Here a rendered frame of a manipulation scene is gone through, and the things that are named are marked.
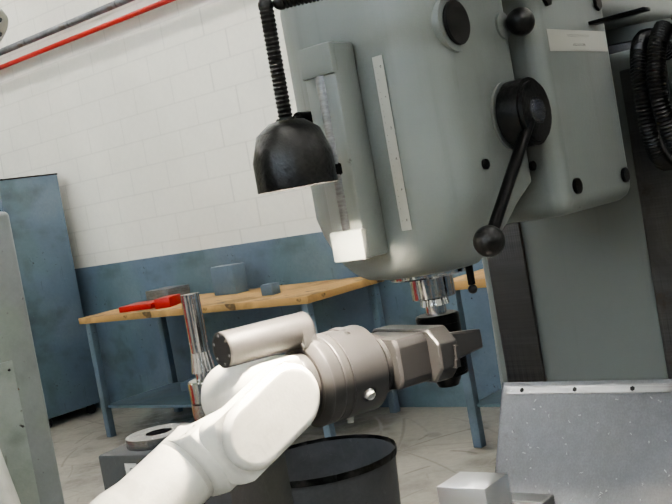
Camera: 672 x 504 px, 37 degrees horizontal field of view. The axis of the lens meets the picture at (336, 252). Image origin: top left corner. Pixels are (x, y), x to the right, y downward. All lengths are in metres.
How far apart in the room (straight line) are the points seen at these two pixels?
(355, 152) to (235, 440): 0.30
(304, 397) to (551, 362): 0.61
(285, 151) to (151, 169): 6.94
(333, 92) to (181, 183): 6.61
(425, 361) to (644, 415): 0.45
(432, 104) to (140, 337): 7.30
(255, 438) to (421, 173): 0.30
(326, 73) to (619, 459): 0.69
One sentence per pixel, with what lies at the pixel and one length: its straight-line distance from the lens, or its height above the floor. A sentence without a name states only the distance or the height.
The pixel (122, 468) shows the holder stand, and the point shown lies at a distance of 1.36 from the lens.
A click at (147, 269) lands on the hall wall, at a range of 7.97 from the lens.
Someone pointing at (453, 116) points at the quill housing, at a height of 1.46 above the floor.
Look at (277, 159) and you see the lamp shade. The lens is 0.86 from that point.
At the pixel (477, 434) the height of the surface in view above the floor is 0.07.
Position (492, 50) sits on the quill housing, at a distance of 1.06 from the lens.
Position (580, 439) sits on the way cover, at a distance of 1.42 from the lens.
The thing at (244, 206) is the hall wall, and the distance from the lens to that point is 7.11.
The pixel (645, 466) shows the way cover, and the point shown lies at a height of 0.99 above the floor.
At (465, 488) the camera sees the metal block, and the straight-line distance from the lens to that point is 1.09.
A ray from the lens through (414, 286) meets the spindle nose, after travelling 1.06.
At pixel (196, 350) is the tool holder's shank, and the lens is 1.29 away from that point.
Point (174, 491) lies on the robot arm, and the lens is 0.88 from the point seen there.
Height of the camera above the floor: 1.40
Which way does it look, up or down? 3 degrees down
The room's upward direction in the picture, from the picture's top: 10 degrees counter-clockwise
